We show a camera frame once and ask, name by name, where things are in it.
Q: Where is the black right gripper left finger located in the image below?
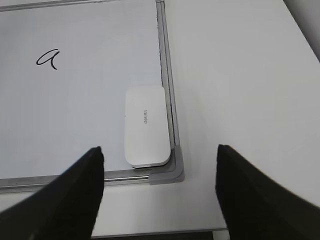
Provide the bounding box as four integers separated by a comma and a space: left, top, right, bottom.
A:
0, 146, 105, 240

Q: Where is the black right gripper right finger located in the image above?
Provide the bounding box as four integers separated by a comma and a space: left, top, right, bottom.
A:
215, 144, 320, 240

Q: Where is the white whiteboard eraser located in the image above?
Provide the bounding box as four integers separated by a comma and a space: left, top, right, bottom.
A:
124, 85, 171, 169

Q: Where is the whiteboard with aluminium frame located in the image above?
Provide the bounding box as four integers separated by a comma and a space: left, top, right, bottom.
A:
0, 0, 185, 193

